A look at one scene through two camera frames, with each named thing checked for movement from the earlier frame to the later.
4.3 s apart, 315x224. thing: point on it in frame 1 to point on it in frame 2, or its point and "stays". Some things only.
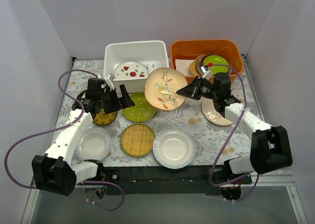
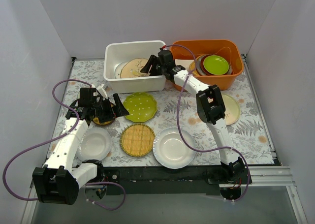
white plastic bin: [153, 54] stays
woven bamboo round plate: [137, 140] stays
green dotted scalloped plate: [142, 111] stays
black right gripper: [197, 88] to [156, 65]
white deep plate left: [94, 144] stays
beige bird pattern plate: [161, 86] to [132, 68]
